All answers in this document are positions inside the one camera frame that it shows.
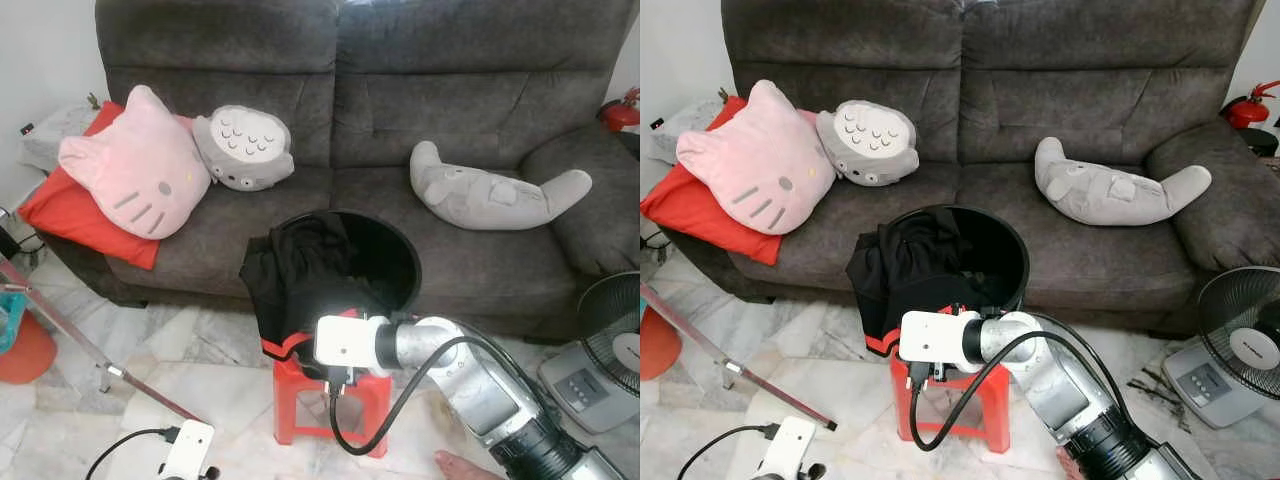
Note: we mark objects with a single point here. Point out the black garment red trim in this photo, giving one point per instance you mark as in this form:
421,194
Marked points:
300,280
910,275

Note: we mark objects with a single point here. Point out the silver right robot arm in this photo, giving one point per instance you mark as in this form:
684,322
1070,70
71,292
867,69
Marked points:
480,390
1070,390

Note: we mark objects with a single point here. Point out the red cushion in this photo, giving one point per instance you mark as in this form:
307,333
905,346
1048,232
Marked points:
70,215
690,215

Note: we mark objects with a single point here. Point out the orange bin teal bag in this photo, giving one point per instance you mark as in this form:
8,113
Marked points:
655,350
25,355

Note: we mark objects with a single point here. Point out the grey covered side table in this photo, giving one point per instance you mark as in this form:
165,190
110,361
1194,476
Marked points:
685,135
60,135

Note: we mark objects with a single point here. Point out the red fire extinguisher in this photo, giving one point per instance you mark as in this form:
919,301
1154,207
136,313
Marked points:
622,112
1245,110

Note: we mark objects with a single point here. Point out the pink cat face pillow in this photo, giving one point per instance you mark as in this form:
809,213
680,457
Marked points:
750,155
130,160

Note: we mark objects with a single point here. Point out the black fan grey base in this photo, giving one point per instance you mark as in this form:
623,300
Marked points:
1210,385
590,385

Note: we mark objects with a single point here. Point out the chrome clothes rack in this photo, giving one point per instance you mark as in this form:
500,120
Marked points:
733,373
118,373

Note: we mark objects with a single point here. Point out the long grey plush pillow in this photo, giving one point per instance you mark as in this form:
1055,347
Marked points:
1100,190
480,195

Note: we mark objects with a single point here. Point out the dark grey sofa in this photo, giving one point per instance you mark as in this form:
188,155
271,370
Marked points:
1100,70
480,70

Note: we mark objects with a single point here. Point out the round grey owl plush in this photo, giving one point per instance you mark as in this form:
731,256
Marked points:
245,150
868,145

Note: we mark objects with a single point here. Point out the black round bucket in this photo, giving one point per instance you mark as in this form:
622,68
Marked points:
1000,255
385,260

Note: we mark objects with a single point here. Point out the red plastic stool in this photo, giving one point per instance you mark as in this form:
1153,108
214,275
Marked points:
990,410
300,410

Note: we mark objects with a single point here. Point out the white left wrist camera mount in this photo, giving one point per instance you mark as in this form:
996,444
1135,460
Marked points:
190,450
792,445

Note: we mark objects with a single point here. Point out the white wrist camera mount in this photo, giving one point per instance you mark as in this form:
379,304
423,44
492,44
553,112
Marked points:
345,340
930,337
190,450
792,445

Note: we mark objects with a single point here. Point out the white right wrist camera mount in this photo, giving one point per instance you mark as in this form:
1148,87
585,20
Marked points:
930,337
345,340

